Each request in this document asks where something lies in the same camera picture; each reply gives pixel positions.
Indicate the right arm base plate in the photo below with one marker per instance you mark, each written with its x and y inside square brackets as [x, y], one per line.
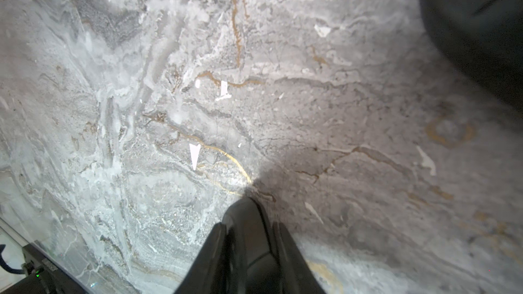
[41, 275]

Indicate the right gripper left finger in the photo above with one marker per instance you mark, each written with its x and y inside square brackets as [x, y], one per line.
[207, 273]

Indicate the black mouse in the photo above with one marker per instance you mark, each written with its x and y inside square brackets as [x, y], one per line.
[483, 38]
[252, 265]

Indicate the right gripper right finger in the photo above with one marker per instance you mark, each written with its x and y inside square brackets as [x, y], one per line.
[296, 276]

